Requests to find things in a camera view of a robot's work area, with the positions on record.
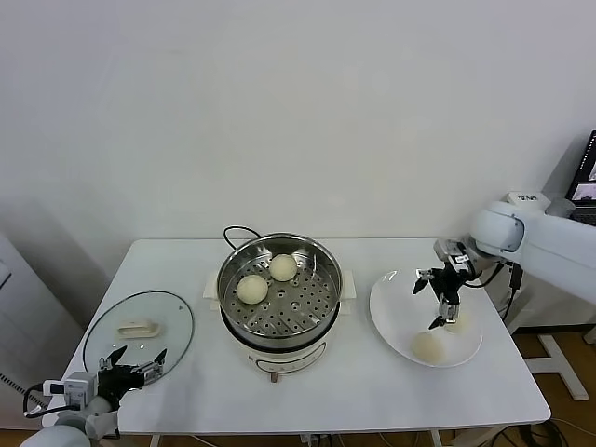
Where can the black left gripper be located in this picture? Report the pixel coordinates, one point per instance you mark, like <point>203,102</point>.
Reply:
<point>112,382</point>

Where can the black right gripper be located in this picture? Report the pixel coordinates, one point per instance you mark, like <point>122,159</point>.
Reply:
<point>448,284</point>

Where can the white steamed baozi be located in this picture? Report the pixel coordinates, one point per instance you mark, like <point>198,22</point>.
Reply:
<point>427,347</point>
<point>253,289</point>
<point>462,324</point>
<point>283,267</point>

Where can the round glass pot lid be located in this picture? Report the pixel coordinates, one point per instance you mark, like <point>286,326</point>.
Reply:
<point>163,326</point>

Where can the stainless steel steamer basket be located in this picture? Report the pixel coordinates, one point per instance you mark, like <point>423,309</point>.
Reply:
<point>326,274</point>

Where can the round white plate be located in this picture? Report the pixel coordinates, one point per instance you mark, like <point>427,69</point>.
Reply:
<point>400,316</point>

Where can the white table leg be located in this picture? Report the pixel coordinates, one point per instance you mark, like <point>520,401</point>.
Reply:
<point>436,440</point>
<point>154,441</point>

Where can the white side desk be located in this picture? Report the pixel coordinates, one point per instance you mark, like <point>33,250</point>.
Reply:
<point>554,344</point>

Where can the grey round desk gadget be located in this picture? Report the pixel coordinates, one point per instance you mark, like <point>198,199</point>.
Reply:
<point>561,206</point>

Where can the cream electric cooking pot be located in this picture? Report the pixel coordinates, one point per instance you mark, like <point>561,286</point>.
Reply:
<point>288,361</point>

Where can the dark open laptop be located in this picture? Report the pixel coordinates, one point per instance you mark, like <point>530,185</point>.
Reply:
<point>587,186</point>

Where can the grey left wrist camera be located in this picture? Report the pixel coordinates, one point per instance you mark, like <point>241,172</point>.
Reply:
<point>79,388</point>

